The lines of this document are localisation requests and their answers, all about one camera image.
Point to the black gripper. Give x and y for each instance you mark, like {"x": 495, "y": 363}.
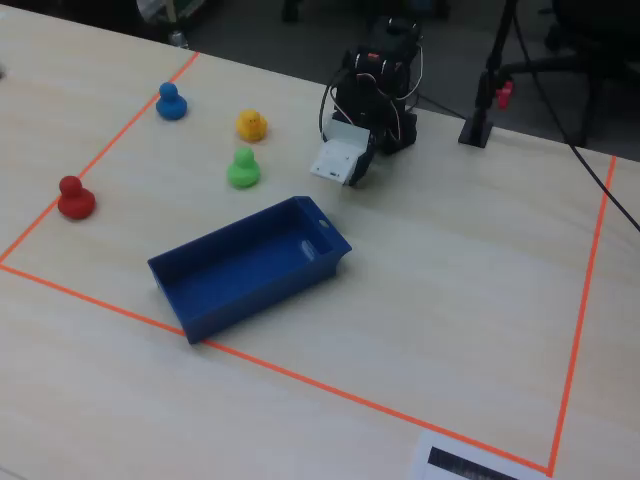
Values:
{"x": 362, "y": 168}

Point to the yellow rubber duck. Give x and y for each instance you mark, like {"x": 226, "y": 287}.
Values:
{"x": 251, "y": 125}

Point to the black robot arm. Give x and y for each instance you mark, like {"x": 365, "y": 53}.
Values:
{"x": 400, "y": 130}

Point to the small black clamp box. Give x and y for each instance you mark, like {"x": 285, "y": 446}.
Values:
{"x": 480, "y": 125}

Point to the blue plastic box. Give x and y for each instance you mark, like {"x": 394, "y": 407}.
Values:
{"x": 240, "y": 280}

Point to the blue rubber duck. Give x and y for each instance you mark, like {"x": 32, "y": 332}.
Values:
{"x": 171, "y": 104}

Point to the white square plate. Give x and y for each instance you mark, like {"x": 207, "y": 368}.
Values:
{"x": 340, "y": 157}

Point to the green toy ball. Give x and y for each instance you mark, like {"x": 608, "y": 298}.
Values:
{"x": 243, "y": 170}

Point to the red clamp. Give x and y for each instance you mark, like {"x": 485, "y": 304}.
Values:
{"x": 505, "y": 95}

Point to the orange tape strip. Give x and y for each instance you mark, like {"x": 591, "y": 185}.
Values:
{"x": 100, "y": 155}
{"x": 310, "y": 381}
{"x": 582, "y": 310}

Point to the black office chair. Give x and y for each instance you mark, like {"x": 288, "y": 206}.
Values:
{"x": 585, "y": 55}

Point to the white paper with black bar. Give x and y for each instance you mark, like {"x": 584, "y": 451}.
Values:
{"x": 450, "y": 462}

